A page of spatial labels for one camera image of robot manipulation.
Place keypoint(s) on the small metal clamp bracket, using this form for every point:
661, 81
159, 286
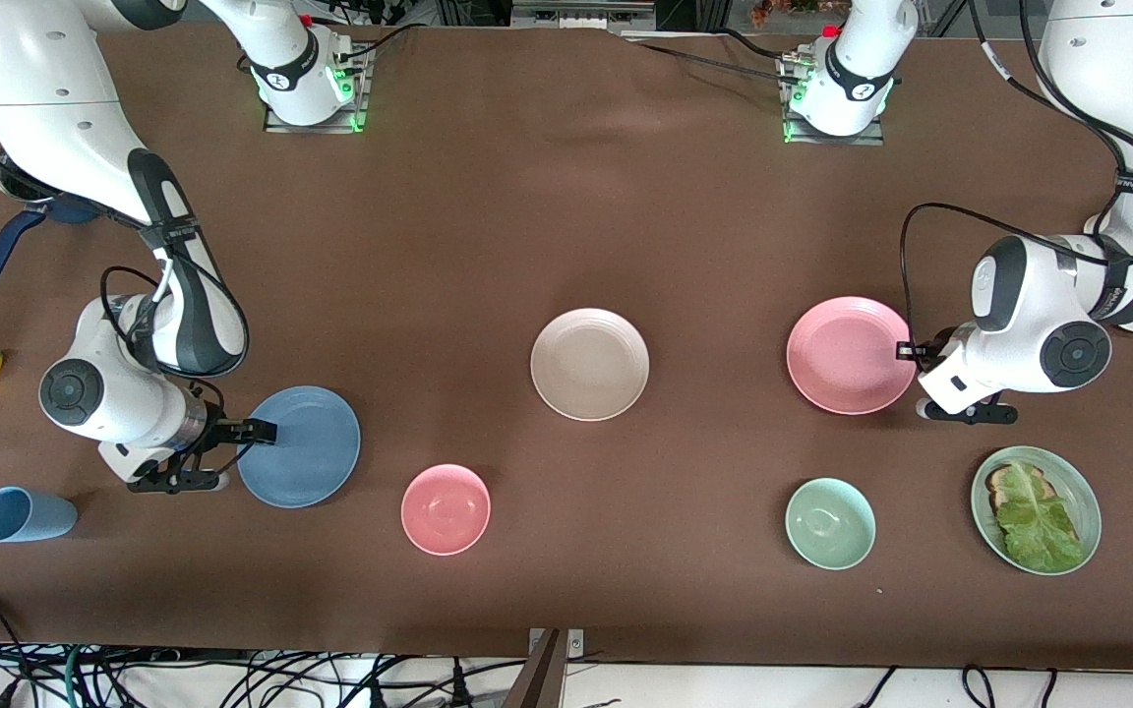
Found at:
576, 641

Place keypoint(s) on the dark blue saucepan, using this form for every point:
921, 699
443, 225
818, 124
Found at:
6, 246

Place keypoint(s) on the mint green plate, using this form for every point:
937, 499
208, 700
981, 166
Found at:
1078, 492

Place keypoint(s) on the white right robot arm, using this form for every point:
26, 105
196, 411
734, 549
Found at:
65, 118

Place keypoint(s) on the pink plate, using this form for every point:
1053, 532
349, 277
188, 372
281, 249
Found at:
847, 356

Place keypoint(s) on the glass lid with blue knob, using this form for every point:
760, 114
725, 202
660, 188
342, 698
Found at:
16, 187

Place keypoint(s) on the green lettuce leaf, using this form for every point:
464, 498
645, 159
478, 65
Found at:
1039, 531

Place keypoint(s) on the toasted bread slice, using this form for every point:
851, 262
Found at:
997, 482

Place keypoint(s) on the blue plate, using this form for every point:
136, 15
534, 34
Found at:
306, 452

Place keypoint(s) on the light blue cup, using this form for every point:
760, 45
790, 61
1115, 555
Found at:
26, 515

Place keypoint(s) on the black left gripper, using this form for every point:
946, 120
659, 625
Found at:
933, 347

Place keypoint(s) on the brown table cloth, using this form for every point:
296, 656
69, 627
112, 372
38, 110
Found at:
566, 216

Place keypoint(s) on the mint green bowl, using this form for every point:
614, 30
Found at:
830, 523

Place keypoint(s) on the grey metal equipment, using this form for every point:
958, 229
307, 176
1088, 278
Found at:
581, 14

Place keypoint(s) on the pink bowl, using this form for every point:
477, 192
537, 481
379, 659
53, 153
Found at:
446, 509

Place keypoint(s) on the beige plate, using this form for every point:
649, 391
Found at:
590, 364

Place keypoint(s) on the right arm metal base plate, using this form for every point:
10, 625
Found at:
276, 122

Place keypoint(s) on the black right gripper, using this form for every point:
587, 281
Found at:
223, 432

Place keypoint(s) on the reddish plant decoration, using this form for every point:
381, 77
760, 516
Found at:
788, 10

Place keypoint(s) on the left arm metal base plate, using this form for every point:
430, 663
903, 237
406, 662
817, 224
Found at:
871, 138

